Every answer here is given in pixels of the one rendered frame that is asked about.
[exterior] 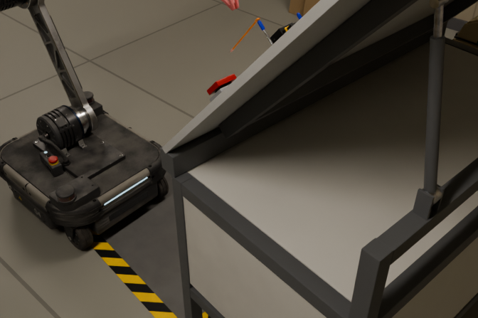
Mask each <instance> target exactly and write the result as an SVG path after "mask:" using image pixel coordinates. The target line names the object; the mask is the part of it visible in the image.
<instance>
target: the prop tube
mask: <svg viewBox="0 0 478 318"><path fill-rule="evenodd" d="M444 56H445V36H444V35H442V38H433V36H431V37H430V54H429V71H428V88H427V121H426V138H425V170H424V188H423V189H422V190H423V191H425V192H427V193H429V194H430V195H432V196H434V197H435V198H434V201H433V204H432V205H434V204H436V203H437V202H438V201H439V200H440V199H441V198H442V191H441V189H440V188H439V187H438V186H437V170H438V157H439V144H440V120H441V107H442V82H443V69H444Z"/></svg>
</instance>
